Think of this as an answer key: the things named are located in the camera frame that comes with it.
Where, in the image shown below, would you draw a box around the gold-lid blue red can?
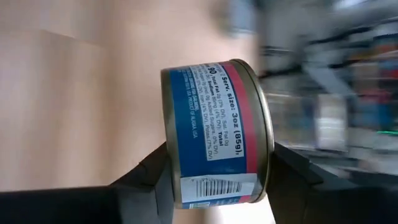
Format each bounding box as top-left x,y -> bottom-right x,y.
160,58 -> 275,210

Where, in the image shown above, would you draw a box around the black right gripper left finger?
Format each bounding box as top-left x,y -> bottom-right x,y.
0,141 -> 175,224

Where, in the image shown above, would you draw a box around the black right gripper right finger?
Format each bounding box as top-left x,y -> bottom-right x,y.
267,142 -> 398,224

